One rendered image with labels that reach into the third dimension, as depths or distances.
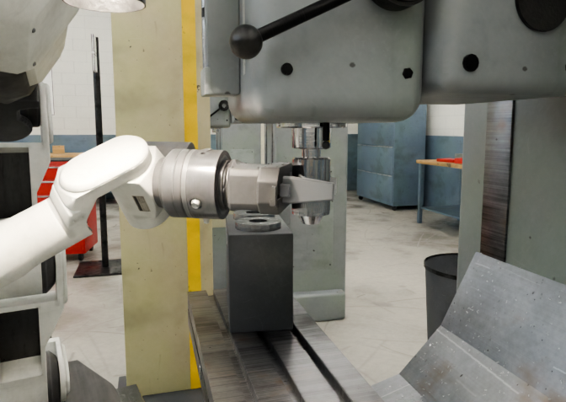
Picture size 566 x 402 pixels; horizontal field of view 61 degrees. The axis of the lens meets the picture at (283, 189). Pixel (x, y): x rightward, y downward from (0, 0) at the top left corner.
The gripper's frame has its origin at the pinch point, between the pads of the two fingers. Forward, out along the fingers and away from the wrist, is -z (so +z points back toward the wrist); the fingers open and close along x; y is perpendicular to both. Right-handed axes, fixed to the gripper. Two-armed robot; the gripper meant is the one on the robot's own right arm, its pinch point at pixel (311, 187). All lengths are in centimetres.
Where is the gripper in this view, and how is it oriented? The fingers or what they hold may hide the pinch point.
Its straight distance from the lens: 59.5
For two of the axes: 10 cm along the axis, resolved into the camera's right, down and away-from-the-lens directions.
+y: -0.1, 9.9, 1.3
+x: 1.7, -1.2, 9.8
